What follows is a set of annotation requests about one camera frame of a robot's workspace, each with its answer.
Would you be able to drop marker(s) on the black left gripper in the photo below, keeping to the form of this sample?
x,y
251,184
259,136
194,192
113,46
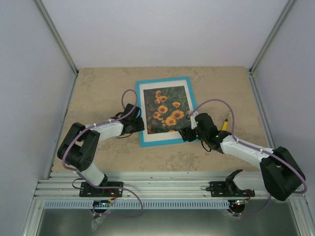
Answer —
x,y
141,127

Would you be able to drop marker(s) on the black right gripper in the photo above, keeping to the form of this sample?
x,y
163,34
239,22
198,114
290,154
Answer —
x,y
186,132

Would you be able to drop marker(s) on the yellow screwdriver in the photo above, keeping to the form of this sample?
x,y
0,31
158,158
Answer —
x,y
224,126

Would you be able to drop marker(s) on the teal picture frame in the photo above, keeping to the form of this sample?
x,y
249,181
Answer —
x,y
168,138

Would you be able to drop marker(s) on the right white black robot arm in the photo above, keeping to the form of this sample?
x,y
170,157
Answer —
x,y
279,174

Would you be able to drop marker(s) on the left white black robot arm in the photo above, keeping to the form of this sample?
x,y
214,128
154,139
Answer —
x,y
77,150

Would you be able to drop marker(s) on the sunflower photo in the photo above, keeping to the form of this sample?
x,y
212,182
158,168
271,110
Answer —
x,y
166,109

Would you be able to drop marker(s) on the right controller board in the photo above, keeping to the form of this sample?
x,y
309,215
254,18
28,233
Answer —
x,y
239,202

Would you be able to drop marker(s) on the controller board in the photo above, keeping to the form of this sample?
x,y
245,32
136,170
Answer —
x,y
103,203
239,202

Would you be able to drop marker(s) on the left controller board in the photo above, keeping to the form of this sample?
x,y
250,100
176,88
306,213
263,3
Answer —
x,y
103,203

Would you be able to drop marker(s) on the clear plastic bag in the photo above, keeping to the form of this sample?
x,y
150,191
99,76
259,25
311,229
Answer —
x,y
97,220

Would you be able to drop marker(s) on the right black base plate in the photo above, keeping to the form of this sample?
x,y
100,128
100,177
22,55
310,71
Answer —
x,y
223,189

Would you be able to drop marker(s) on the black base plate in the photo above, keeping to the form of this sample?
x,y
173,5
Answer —
x,y
223,189
87,190

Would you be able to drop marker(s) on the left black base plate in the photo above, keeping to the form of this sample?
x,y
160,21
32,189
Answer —
x,y
87,190

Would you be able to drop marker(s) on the grey slotted cable duct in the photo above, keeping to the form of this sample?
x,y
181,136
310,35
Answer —
x,y
135,204

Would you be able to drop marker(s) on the aluminium rail base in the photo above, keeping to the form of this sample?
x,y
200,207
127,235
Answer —
x,y
147,185

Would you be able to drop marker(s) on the left aluminium corner post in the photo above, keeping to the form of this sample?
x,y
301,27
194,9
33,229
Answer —
x,y
52,28

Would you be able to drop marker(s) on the aluminium corner post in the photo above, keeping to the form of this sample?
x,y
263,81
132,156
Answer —
x,y
52,28
272,35

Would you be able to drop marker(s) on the right aluminium corner post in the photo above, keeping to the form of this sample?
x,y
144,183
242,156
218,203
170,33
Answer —
x,y
272,35

